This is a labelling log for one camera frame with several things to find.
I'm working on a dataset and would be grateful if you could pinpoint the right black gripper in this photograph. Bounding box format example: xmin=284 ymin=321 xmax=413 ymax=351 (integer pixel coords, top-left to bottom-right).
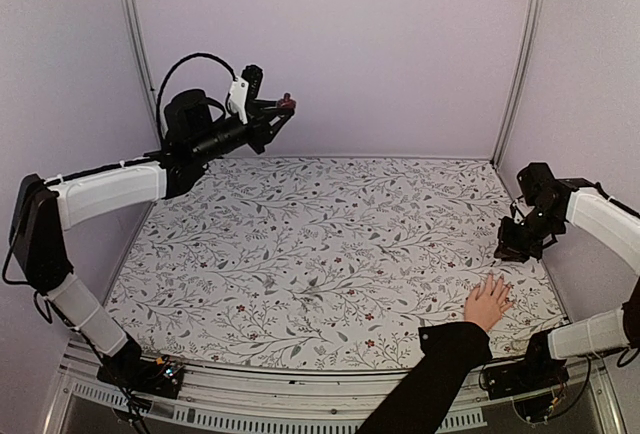
xmin=496 ymin=207 xmax=563 ymax=262

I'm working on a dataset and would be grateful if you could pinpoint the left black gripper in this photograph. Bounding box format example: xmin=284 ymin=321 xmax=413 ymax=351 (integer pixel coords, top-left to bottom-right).
xmin=191 ymin=99 xmax=293 ymax=163

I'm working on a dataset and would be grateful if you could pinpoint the red nail polish bottle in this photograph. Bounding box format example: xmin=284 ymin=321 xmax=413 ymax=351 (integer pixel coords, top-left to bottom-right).
xmin=276 ymin=93 xmax=296 ymax=110

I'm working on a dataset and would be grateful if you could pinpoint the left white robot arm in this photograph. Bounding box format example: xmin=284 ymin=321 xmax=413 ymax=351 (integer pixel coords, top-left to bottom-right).
xmin=5 ymin=86 xmax=296 ymax=388

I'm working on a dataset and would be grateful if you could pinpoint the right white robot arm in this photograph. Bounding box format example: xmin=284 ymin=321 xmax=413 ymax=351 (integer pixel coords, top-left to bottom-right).
xmin=494 ymin=162 xmax=639 ymax=390

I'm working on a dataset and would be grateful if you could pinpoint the black sleeved forearm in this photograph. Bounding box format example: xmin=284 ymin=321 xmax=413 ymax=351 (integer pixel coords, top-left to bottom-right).
xmin=358 ymin=322 xmax=492 ymax=434

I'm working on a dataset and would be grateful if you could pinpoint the person's bare hand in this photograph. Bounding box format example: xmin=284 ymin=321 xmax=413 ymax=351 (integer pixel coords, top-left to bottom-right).
xmin=463 ymin=272 xmax=513 ymax=332

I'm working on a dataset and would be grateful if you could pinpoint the floral patterned table mat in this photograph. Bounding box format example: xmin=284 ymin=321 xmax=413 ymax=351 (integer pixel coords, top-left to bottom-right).
xmin=106 ymin=158 xmax=566 ymax=371

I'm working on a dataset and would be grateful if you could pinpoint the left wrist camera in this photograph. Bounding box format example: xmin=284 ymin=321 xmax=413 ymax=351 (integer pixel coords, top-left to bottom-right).
xmin=225 ymin=64 xmax=263 ymax=125

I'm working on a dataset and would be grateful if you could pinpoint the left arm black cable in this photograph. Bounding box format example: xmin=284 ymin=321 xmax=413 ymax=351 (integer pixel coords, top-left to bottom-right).
xmin=155 ymin=52 xmax=237 ymax=140

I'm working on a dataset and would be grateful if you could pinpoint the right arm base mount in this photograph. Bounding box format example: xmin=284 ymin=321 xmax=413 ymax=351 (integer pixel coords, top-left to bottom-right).
xmin=479 ymin=330 xmax=569 ymax=400

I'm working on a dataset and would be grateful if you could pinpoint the front aluminium rail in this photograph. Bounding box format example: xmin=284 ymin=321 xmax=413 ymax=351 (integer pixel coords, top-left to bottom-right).
xmin=42 ymin=345 xmax=628 ymax=433

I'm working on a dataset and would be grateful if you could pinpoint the left aluminium frame post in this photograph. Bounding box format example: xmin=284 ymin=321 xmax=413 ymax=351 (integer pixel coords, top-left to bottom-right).
xmin=121 ymin=0 xmax=162 ymax=145

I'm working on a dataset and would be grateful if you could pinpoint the aluminium frame post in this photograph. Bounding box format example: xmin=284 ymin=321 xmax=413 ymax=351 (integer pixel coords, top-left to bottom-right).
xmin=491 ymin=0 xmax=544 ymax=169
xmin=121 ymin=0 xmax=162 ymax=145

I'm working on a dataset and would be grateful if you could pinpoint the right aluminium frame post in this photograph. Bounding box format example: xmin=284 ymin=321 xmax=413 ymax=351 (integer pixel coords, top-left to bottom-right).
xmin=491 ymin=0 xmax=544 ymax=169

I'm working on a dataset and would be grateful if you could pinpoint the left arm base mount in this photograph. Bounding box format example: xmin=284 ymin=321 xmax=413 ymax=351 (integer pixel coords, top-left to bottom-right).
xmin=97 ymin=338 xmax=184 ymax=400

